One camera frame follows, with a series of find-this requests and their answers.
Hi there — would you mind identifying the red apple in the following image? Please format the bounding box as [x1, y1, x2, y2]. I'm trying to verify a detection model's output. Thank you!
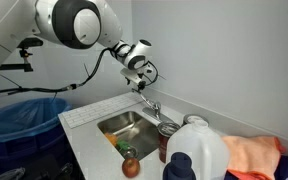
[122, 158, 140, 178]

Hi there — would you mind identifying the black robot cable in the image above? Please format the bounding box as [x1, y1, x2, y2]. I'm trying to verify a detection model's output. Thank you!
[0, 47, 113, 98]

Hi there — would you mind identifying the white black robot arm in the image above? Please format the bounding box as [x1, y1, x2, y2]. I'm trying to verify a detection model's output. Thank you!
[0, 0, 151, 90]

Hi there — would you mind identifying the white tile pattern mat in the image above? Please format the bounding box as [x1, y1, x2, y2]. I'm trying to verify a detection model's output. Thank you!
[58, 92, 142, 129]

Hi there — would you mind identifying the black camera on stand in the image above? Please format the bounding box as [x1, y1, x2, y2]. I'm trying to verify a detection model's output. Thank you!
[0, 37, 43, 72]

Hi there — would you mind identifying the toy carrot orange green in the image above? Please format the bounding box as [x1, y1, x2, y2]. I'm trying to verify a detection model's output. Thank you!
[105, 133, 129, 150]

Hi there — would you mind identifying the orange cloth towel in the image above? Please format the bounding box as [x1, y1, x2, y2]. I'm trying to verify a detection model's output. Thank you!
[222, 136, 286, 180]

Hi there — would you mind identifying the blue lined trash bin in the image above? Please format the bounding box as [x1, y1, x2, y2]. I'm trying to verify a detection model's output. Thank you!
[0, 98, 71, 164]

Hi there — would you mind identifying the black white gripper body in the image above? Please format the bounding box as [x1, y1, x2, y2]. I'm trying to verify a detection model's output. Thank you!
[120, 68, 146, 92]

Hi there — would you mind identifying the dark red tumbler cup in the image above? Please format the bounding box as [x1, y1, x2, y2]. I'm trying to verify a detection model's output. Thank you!
[157, 122, 180, 163]

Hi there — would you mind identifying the dark blue bottle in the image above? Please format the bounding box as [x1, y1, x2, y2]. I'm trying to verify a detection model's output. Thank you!
[163, 152, 196, 180]

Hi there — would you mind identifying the stainless steel sink basin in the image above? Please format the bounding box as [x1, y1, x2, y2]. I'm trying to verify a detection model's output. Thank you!
[98, 111, 159, 160]

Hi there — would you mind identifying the translucent plastic gallon jug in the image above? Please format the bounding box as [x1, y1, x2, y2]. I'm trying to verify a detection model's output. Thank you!
[166, 120, 230, 180]

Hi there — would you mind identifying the chrome sink faucet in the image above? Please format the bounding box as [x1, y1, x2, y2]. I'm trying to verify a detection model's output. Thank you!
[139, 93, 171, 122]

